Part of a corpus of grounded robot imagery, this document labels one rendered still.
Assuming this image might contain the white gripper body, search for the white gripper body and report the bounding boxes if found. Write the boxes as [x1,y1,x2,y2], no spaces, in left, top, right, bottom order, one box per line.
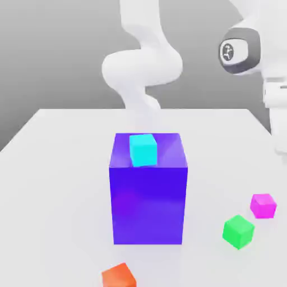
[269,108,287,157]

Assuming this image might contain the small magenta cube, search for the small magenta cube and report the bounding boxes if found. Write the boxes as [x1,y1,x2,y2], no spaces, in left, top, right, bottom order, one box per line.
[249,193,278,220]

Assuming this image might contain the small green cube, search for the small green cube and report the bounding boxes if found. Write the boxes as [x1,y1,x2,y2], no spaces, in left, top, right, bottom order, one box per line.
[222,214,256,251]

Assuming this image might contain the small cyan cube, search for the small cyan cube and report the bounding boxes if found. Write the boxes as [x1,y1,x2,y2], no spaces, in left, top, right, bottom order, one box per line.
[129,133,158,168]

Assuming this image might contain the small orange cube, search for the small orange cube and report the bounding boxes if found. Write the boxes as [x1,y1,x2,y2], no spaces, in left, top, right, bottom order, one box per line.
[101,262,137,287]

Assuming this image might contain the large purple box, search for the large purple box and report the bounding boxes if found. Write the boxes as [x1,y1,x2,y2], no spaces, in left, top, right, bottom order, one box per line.
[108,132,188,246]

